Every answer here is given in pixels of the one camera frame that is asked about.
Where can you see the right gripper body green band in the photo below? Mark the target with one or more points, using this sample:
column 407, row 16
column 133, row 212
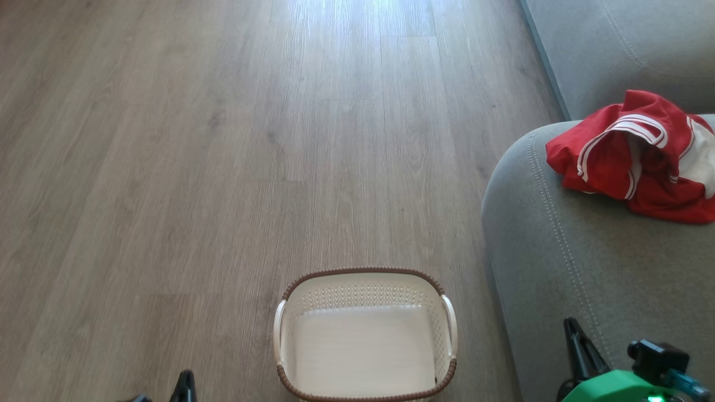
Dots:
column 620, row 388

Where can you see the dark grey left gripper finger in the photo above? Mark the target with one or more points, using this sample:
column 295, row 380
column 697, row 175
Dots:
column 142, row 398
column 186, row 388

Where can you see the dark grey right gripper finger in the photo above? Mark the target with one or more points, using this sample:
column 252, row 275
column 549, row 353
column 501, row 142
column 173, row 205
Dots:
column 584, row 352

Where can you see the red garment with white stripes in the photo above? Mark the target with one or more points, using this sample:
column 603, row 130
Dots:
column 609, row 162

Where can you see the cream laundry basket brown rim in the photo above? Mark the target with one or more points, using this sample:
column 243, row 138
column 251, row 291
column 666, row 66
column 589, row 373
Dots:
column 363, row 346

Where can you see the grey sofa seat module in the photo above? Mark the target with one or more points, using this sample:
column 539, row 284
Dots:
column 631, row 50

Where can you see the grey fabric sofa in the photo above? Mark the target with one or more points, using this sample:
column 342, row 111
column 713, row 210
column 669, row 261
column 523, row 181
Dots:
column 614, row 268

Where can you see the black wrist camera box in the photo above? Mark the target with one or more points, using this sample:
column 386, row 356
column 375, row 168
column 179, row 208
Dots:
column 656, row 357

